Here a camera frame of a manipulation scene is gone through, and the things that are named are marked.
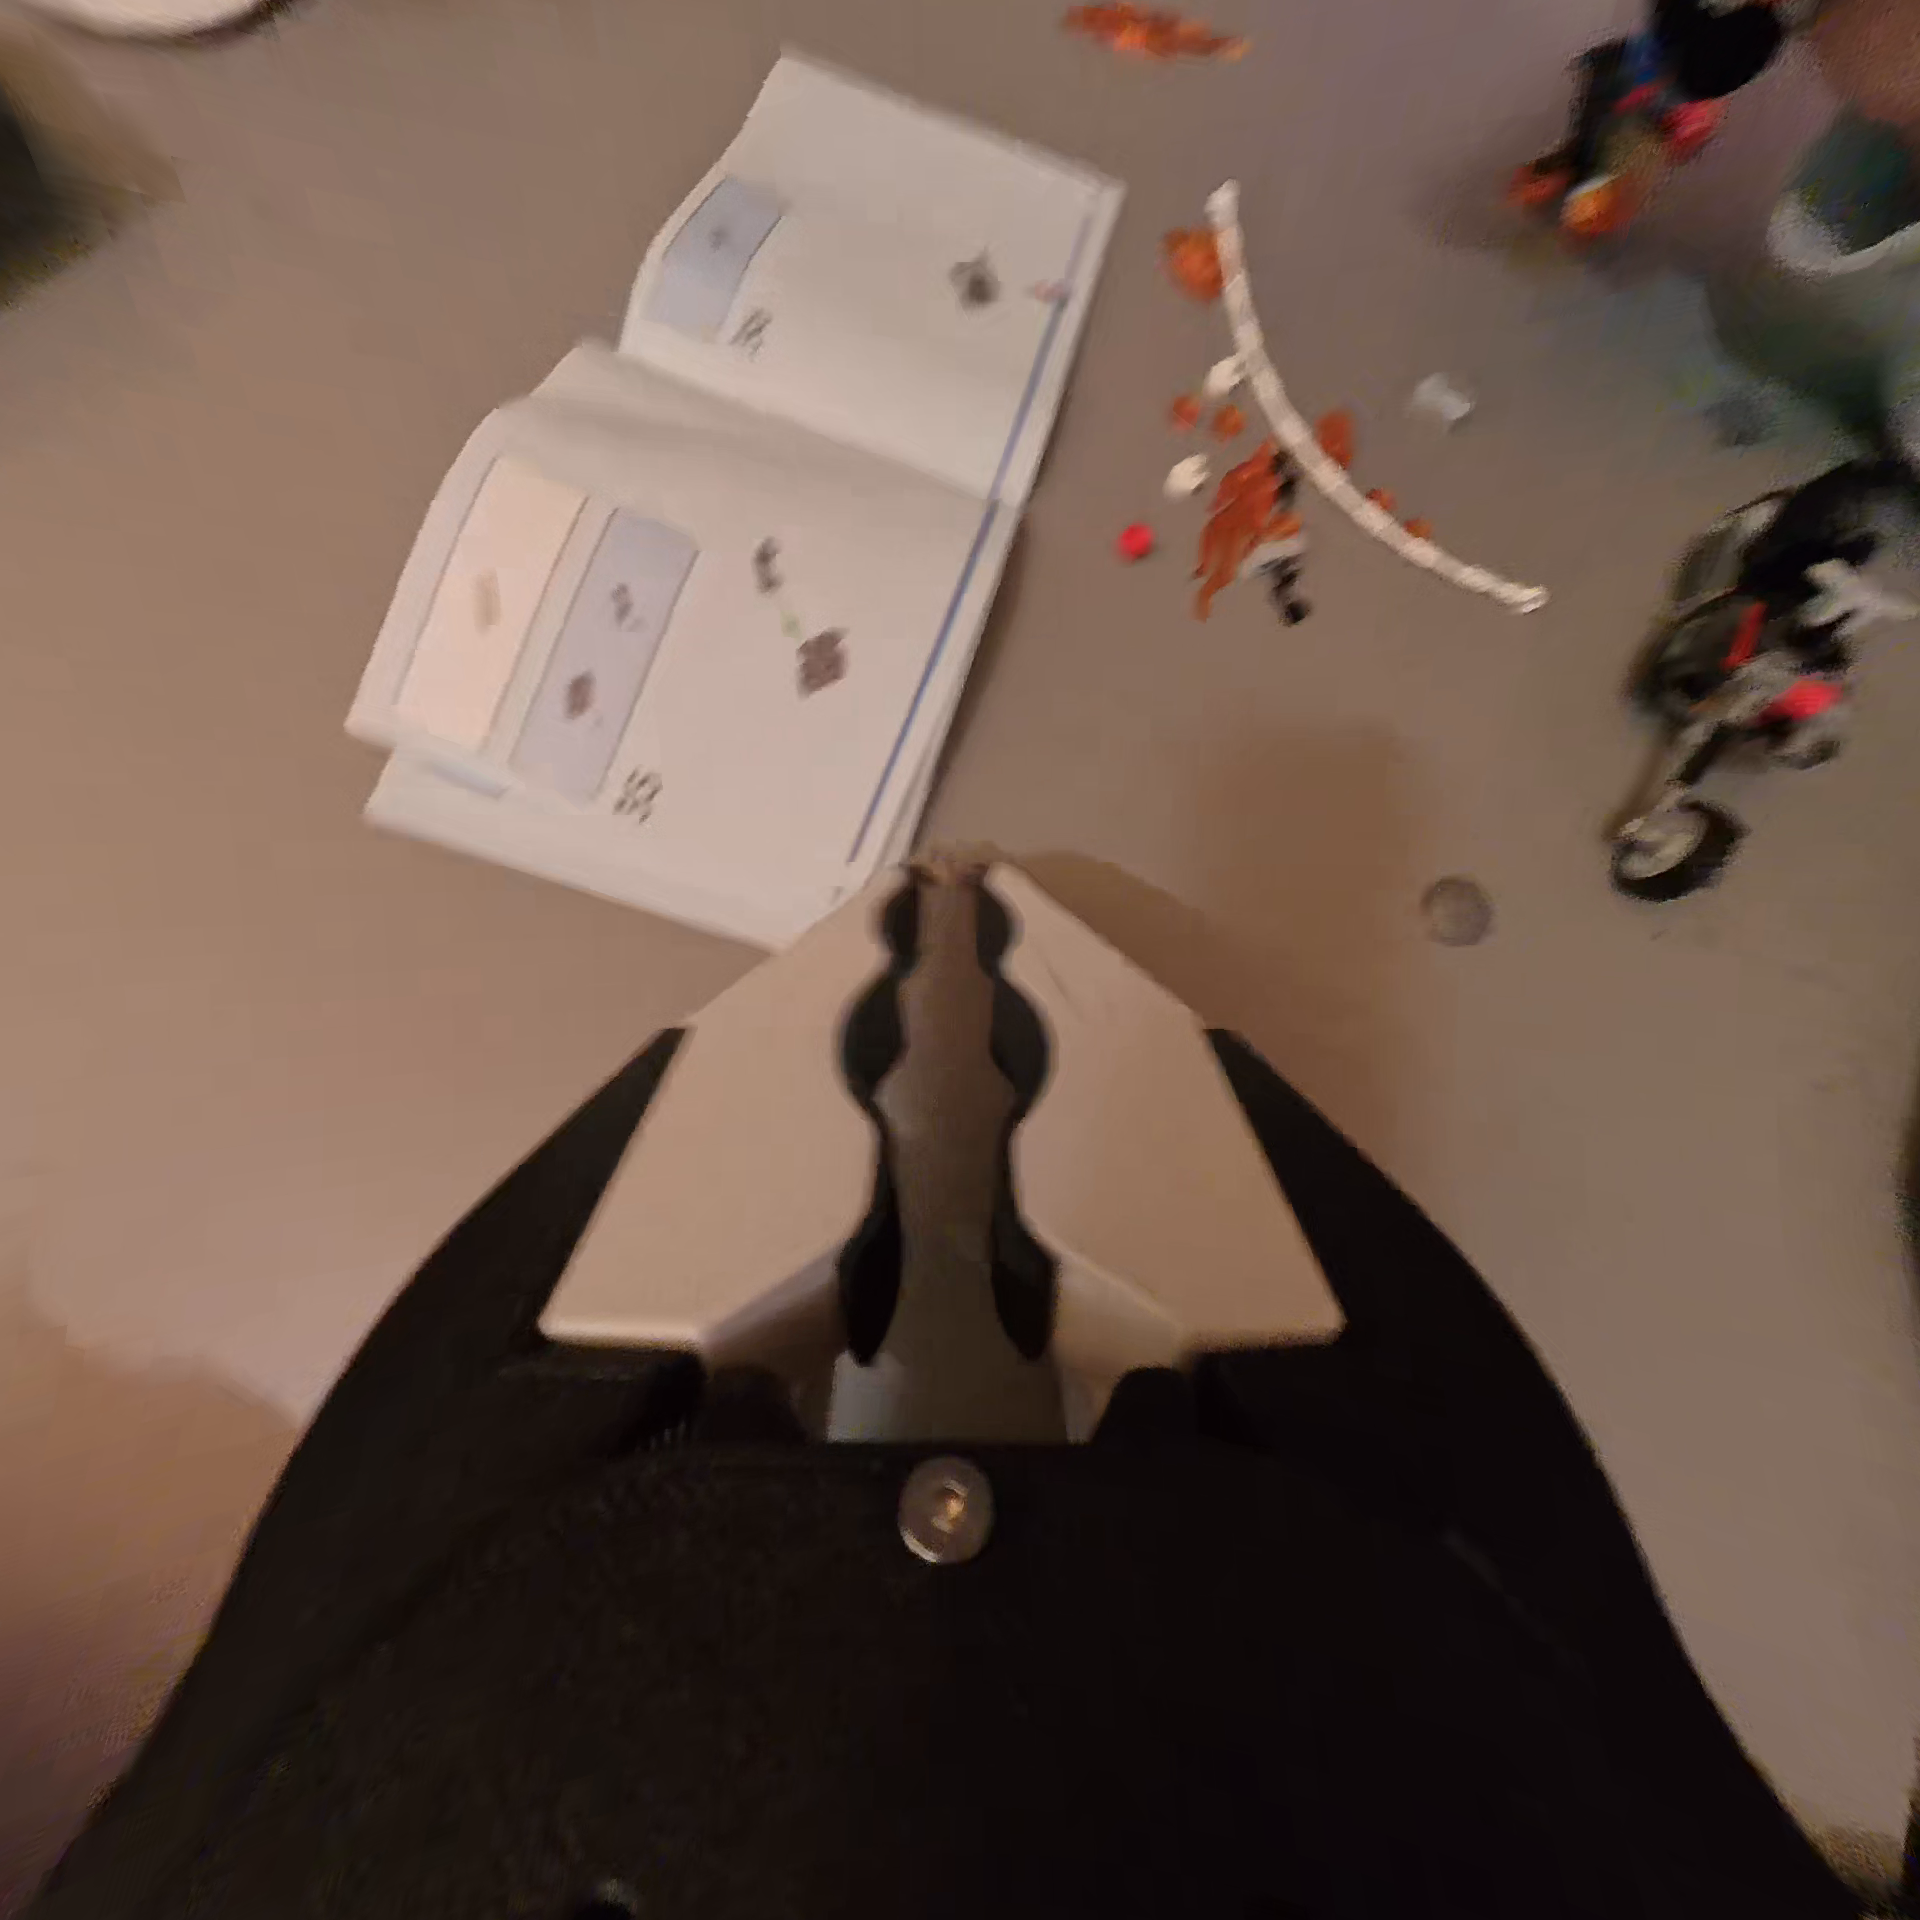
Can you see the white round lego stud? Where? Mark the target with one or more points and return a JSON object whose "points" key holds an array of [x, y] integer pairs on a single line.
{"points": [[1223, 373], [1186, 477]]}

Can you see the large orange flame lego piece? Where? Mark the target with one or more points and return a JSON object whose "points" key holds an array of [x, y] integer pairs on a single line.
{"points": [[1243, 524]]}

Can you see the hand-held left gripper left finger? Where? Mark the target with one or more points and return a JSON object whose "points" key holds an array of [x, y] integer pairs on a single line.
{"points": [[721, 1186]]}

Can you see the black and orange lego figure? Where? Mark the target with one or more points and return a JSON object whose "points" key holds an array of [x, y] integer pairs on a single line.
{"points": [[1622, 119]]}

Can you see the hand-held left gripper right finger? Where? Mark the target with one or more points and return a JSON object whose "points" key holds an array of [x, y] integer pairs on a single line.
{"points": [[1171, 1186]]}

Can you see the lego motorcycle model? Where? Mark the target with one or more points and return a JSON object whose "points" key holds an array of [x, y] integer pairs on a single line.
{"points": [[1757, 662]]}

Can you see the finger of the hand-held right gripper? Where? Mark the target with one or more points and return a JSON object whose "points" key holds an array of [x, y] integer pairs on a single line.
{"points": [[1853, 181]]}

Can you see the grey lego bracket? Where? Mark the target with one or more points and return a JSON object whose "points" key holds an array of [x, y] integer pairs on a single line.
{"points": [[1441, 400]]}

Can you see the red round lego stud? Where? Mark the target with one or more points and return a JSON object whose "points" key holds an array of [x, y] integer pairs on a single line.
{"points": [[1138, 542]]}

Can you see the white monitor stand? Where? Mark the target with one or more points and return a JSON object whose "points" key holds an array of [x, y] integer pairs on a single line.
{"points": [[137, 13]]}

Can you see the small orange flame lego piece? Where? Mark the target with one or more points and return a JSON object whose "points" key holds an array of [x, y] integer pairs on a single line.
{"points": [[1155, 30]]}

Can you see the orange translucent lego chunk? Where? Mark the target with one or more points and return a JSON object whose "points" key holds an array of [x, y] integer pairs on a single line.
{"points": [[1194, 263]]}

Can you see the round grey table cap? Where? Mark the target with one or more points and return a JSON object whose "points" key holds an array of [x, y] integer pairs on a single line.
{"points": [[1454, 910]]}

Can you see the lego instruction booklet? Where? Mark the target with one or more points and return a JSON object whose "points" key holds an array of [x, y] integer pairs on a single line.
{"points": [[721, 524]]}

